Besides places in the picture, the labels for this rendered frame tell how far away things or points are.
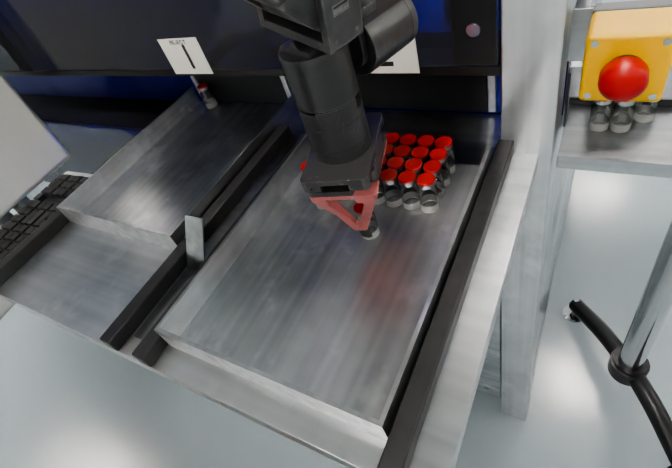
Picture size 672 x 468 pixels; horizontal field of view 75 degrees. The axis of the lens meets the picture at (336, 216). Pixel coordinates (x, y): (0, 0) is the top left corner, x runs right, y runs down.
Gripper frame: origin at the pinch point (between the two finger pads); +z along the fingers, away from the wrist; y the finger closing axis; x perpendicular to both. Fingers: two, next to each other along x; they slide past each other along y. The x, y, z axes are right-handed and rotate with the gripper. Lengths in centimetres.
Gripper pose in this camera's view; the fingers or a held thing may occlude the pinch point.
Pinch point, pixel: (362, 209)
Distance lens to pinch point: 48.8
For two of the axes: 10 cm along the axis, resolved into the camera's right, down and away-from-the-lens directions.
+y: 2.0, -7.4, 6.5
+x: -9.5, 0.3, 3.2
